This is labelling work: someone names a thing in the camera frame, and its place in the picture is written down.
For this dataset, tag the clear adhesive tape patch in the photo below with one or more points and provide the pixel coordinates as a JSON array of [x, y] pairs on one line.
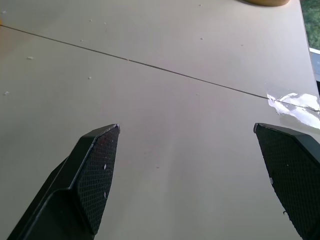
[[292, 106]]

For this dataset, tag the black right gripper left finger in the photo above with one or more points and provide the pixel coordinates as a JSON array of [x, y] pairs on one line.
[[75, 190]]

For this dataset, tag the round yellow wooden object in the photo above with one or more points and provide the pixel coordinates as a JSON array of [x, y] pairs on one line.
[[266, 2]]

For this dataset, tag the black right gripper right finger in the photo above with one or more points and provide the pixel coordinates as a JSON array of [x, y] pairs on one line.
[[295, 170]]

